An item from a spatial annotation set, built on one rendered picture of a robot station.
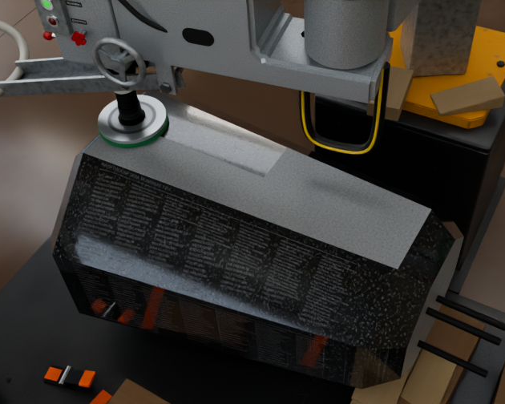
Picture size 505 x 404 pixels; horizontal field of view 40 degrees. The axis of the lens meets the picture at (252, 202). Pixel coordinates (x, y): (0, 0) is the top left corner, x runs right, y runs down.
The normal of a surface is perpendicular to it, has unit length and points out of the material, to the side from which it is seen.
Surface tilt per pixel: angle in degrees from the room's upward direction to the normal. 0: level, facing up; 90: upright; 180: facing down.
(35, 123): 0
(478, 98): 11
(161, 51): 90
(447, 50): 90
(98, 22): 90
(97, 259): 45
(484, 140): 0
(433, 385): 0
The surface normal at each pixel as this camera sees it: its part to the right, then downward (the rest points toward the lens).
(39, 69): -0.36, 0.72
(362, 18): 0.27, 0.71
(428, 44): 0.01, 0.75
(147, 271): -0.38, 0.02
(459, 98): -0.25, -0.61
